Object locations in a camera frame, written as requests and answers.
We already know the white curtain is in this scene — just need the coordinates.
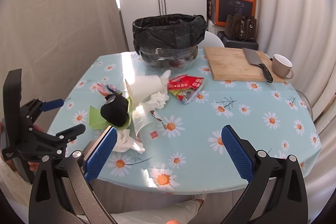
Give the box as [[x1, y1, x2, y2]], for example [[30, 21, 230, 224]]
[[256, 0, 335, 212]]

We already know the small crumpled white tissue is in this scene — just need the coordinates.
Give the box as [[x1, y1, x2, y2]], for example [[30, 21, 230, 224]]
[[147, 92, 169, 109]]

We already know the clear plastic trash bin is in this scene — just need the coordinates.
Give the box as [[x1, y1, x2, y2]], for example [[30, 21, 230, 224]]
[[139, 46, 198, 72]]

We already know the wooden cutting board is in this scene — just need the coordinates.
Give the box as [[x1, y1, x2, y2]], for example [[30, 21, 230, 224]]
[[203, 46, 287, 83]]

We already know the white tissue behind cup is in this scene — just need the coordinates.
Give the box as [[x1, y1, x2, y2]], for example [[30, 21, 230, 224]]
[[159, 70, 171, 87]]

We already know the white paper cup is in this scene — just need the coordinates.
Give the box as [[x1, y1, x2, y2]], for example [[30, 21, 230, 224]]
[[125, 75, 164, 105]]

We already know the beige ceramic mug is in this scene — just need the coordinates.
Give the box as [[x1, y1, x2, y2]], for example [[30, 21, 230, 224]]
[[271, 54, 294, 80]]

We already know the black crumpled cloth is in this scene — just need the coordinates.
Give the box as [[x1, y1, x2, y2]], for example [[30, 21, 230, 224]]
[[100, 93, 128, 126]]

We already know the steel cleaver black handle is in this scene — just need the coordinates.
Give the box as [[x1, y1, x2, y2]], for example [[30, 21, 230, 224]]
[[243, 48, 273, 83]]

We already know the brown leather handbag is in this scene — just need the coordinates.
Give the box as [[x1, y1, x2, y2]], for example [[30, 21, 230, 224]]
[[224, 14, 257, 41]]

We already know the clear plastic cup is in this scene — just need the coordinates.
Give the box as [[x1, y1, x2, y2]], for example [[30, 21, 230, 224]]
[[132, 103, 166, 142]]

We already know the person's white trouser leg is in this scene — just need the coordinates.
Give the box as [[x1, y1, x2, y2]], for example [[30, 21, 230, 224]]
[[111, 194, 206, 223]]

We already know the red snack wrapper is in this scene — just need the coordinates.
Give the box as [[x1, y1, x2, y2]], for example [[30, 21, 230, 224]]
[[168, 74, 205, 104]]

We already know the person's left hand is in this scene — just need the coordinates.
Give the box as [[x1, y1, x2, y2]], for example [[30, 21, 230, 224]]
[[0, 121, 46, 172]]

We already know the colourful snack wrapper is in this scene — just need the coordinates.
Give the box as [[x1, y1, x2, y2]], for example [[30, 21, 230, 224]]
[[95, 83, 123, 97]]

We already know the white chair back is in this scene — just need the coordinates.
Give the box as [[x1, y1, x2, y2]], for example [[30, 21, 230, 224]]
[[199, 31, 224, 48]]

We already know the black storage box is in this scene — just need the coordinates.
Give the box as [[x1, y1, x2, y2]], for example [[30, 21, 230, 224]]
[[217, 31, 259, 51]]

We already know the large white tissue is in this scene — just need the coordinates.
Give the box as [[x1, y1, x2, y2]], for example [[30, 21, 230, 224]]
[[112, 129, 145, 154]]

